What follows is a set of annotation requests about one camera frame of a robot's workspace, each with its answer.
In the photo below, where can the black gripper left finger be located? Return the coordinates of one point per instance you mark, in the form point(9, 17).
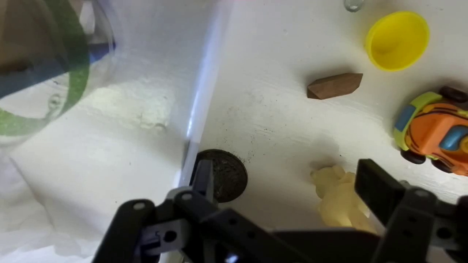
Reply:
point(205, 228)

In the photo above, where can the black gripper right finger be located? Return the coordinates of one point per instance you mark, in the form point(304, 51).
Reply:
point(414, 223)

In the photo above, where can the black candle holder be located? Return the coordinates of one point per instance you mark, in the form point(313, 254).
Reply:
point(228, 172)

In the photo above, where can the yellow toy bunny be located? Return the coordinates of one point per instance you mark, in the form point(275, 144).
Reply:
point(336, 194)

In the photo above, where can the orange toy car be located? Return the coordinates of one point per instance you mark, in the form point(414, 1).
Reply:
point(433, 133)

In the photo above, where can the brown wooden block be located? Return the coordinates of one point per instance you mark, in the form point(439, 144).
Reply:
point(336, 86)

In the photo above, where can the yellow cup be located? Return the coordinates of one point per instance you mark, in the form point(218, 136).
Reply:
point(395, 42)

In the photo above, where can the clear plastic bag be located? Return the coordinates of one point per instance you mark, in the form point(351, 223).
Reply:
point(73, 73)

